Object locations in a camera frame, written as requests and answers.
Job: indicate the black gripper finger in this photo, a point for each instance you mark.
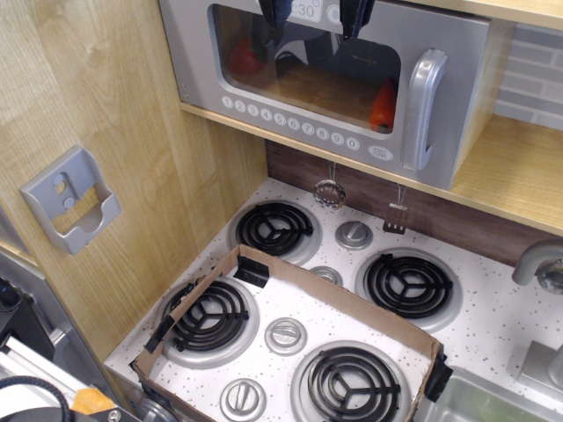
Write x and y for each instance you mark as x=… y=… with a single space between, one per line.
x=354 y=15
x=276 y=12

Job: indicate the grey toy microwave door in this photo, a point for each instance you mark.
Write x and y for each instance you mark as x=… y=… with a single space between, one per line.
x=318 y=88

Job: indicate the red toy pepper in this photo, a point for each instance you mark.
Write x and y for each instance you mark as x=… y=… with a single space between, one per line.
x=243 y=60

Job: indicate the orange toy carrot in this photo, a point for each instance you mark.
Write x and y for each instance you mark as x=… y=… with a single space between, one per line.
x=382 y=114

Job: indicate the hanging metal strainer spoon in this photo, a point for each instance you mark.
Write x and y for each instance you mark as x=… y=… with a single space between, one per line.
x=328 y=193

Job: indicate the hanging metal spatula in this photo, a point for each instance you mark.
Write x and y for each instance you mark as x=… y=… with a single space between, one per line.
x=397 y=214

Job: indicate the black back left burner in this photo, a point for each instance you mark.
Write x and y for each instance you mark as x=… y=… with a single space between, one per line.
x=276 y=228

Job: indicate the black burner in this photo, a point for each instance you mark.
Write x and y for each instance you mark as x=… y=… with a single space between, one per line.
x=347 y=383
x=411 y=287
x=276 y=228
x=216 y=319

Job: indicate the grey back stove knob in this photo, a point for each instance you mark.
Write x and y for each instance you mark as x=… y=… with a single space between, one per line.
x=354 y=235

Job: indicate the wooden shelf board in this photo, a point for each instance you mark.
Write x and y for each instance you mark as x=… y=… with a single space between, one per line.
x=514 y=170

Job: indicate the brown cardboard fence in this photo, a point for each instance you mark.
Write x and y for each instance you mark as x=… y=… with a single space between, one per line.
x=190 y=383

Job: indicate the grey hidden stove knob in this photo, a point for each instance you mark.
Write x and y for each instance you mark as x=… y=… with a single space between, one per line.
x=329 y=274

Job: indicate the black back right burner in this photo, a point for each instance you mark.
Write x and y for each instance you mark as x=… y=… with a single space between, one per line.
x=411 y=287

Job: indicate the grey toy faucet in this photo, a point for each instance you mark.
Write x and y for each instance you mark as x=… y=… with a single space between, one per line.
x=542 y=260

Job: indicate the black front left burner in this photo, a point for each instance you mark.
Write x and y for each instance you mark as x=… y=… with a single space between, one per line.
x=216 y=319

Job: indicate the grey middle stove knob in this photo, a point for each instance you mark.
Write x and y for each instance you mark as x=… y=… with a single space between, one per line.
x=286 y=336

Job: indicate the black front right burner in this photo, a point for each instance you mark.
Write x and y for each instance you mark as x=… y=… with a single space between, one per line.
x=347 y=383

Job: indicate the grey front stove knob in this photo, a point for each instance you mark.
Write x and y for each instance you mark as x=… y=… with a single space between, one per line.
x=243 y=400

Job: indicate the metal toy sink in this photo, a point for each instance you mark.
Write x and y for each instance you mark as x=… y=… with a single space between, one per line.
x=469 y=397

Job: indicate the orange tape piece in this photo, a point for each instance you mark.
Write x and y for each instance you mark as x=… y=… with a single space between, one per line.
x=89 y=401

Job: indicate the grey wall phone holder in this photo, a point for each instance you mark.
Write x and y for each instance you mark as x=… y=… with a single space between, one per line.
x=58 y=188

